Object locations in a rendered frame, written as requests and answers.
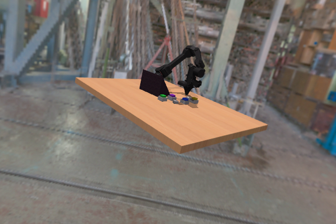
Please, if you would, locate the purple button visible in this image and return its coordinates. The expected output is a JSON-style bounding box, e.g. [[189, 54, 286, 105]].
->
[[167, 94, 177, 101]]

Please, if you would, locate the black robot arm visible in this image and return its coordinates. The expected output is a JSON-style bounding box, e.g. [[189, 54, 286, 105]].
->
[[155, 45, 205, 88]]

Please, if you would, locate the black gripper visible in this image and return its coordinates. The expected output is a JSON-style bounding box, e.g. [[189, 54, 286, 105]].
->
[[177, 74, 196, 95]]

